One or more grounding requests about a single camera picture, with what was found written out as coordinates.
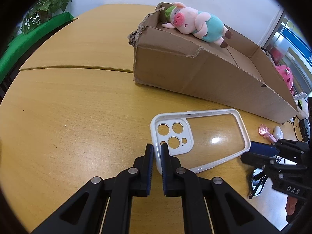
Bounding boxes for pink plastic toy wand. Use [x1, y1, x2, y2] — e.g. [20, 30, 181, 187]
[259, 124, 277, 143]

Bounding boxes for pink pig plush toy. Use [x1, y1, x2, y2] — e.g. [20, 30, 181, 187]
[162, 2, 233, 48]

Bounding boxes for green potted plant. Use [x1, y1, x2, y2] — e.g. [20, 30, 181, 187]
[20, 0, 72, 34]

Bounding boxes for white clear phone case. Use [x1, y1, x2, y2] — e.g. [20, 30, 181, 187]
[150, 108, 251, 173]

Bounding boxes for black sunglasses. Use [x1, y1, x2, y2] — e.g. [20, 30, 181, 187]
[249, 168, 268, 200]

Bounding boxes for white panda plush toy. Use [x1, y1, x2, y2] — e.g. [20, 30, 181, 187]
[295, 96, 309, 120]

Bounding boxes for pink strawberry bear plush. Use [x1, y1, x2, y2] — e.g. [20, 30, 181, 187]
[274, 65, 294, 95]

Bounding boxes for brown cardboard box tray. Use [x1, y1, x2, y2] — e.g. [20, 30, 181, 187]
[128, 2, 298, 123]

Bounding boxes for small white plastic container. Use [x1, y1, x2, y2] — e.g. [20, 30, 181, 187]
[273, 126, 284, 140]

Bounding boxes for green cloth covered shelf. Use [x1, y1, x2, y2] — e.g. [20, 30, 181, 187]
[1, 12, 74, 82]

